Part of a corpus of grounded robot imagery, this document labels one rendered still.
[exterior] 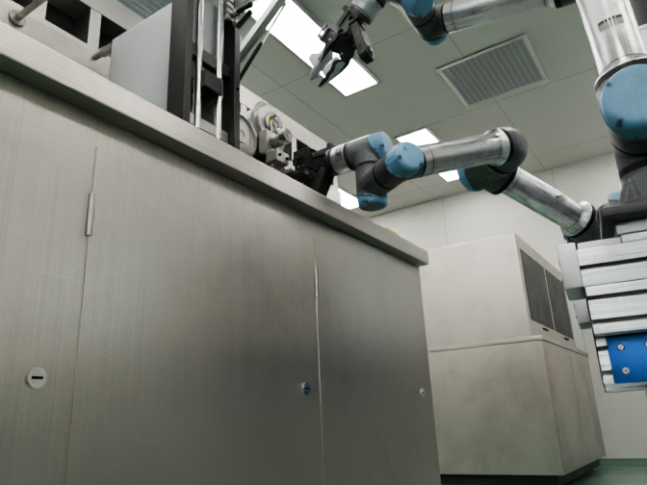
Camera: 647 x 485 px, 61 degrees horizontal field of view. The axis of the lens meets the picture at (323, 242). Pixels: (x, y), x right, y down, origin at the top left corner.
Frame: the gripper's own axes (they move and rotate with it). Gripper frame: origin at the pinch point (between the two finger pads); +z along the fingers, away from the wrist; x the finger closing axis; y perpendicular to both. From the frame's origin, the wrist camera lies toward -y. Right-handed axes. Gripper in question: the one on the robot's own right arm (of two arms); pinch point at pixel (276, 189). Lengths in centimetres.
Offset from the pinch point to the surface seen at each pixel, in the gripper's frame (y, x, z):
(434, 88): 171, -236, 34
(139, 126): -23, 70, -31
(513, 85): 169, -267, -15
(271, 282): -39, 39, -29
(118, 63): 25, 41, 17
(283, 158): 2.8, 9.3, -9.7
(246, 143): 6.8, 15.4, -2.6
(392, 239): -21.1, -4.2, -32.2
